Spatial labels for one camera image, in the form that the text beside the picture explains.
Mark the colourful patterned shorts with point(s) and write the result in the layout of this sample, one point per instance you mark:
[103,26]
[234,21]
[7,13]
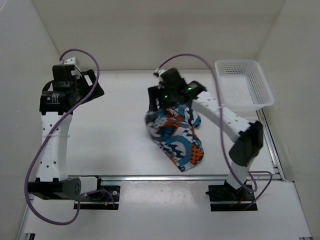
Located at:
[173,131]

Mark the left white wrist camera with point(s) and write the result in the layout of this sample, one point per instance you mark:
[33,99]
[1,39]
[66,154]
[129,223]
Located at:
[72,61]

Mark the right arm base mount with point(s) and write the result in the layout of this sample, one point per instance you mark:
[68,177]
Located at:
[223,199]

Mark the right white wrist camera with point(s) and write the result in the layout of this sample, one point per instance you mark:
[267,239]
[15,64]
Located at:
[158,72]

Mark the aluminium rail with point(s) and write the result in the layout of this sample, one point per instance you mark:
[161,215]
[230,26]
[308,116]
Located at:
[139,178]
[279,173]

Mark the white plastic basket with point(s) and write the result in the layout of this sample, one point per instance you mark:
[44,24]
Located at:
[243,85]

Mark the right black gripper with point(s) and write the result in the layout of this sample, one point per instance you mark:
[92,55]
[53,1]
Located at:
[154,92]

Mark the front aluminium rail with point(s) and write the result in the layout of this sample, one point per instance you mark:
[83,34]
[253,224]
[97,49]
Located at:
[139,178]

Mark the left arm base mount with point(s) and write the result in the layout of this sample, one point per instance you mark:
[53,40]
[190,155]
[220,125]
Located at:
[102,200]

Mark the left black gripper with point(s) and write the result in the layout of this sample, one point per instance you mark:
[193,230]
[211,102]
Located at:
[96,92]

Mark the right aluminium rail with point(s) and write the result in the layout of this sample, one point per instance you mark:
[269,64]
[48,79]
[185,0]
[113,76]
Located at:
[279,173]

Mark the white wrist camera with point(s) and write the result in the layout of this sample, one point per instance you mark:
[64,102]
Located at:
[158,72]
[72,61]

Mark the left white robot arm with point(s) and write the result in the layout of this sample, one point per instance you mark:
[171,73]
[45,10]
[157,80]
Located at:
[52,180]

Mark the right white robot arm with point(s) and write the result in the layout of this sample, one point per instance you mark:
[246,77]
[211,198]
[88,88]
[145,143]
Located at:
[246,136]

